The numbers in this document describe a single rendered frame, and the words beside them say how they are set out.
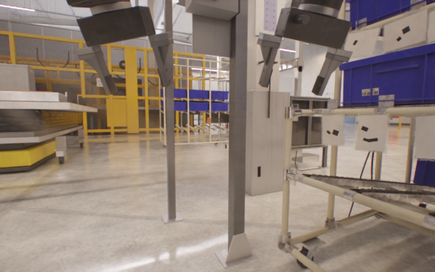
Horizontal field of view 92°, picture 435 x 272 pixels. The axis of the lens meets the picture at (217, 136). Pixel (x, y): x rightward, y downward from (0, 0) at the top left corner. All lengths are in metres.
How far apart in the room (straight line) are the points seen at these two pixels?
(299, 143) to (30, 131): 3.17
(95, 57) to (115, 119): 7.55
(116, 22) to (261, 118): 1.49
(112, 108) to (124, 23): 7.62
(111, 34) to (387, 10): 0.98
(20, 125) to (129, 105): 5.15
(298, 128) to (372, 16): 1.82
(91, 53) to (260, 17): 1.68
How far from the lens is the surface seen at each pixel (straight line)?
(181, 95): 4.17
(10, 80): 7.75
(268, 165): 1.92
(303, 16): 0.44
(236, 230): 1.10
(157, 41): 0.46
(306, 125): 2.87
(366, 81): 0.92
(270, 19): 2.11
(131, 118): 8.04
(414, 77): 0.86
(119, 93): 9.98
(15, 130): 3.26
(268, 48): 0.47
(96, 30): 0.50
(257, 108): 1.80
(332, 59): 0.53
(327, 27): 0.50
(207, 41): 0.99
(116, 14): 0.48
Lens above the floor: 0.69
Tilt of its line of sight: 6 degrees down
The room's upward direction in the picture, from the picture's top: straight up
